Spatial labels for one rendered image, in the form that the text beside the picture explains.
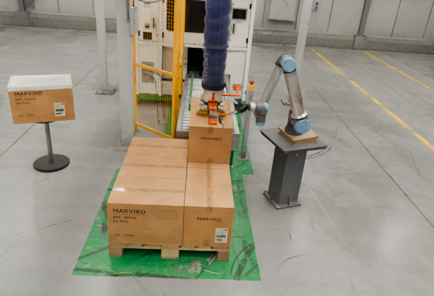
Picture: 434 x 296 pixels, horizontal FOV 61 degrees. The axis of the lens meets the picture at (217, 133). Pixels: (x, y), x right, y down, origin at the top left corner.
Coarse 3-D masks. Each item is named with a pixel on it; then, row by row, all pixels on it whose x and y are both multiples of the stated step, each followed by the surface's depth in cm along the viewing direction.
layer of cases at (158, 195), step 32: (128, 160) 347; (160, 160) 352; (128, 192) 301; (160, 192) 304; (192, 192) 308; (224, 192) 311; (128, 224) 295; (160, 224) 296; (192, 224) 297; (224, 224) 298
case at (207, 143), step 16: (192, 112) 354; (208, 112) 357; (192, 128) 334; (208, 128) 334; (224, 128) 335; (192, 144) 343; (208, 144) 343; (224, 144) 344; (192, 160) 352; (208, 160) 353; (224, 160) 353
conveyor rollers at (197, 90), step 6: (198, 84) 580; (192, 90) 548; (198, 90) 549; (186, 96) 523; (192, 96) 524; (198, 96) 531; (186, 102) 506; (186, 108) 482; (186, 114) 465; (186, 120) 449; (186, 126) 432
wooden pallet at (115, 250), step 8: (112, 248) 305; (120, 248) 305; (144, 248) 306; (152, 248) 306; (160, 248) 306; (168, 248) 307; (176, 248) 307; (184, 248) 307; (192, 248) 307; (200, 248) 308; (208, 248) 308; (216, 248) 308; (224, 248) 308; (112, 256) 308; (120, 256) 308; (168, 256) 310; (176, 256) 310; (224, 256) 312
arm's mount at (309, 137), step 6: (282, 132) 371; (306, 132) 368; (312, 132) 368; (288, 138) 362; (294, 138) 356; (300, 138) 357; (306, 138) 358; (312, 138) 361; (294, 144) 356; (300, 144) 359
